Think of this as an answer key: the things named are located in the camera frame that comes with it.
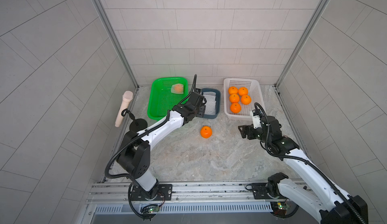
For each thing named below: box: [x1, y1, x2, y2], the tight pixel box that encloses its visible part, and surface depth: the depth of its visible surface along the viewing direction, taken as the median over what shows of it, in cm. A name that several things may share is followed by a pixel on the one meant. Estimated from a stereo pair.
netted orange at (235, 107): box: [230, 102, 242, 114], surface depth 101 cm
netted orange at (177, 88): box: [170, 83, 184, 94], surface depth 110 cm
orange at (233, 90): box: [228, 86, 239, 95], surface depth 110 cm
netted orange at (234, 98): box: [229, 93, 240, 103], surface depth 107 cm
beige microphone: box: [114, 90, 134, 128], surface depth 77 cm
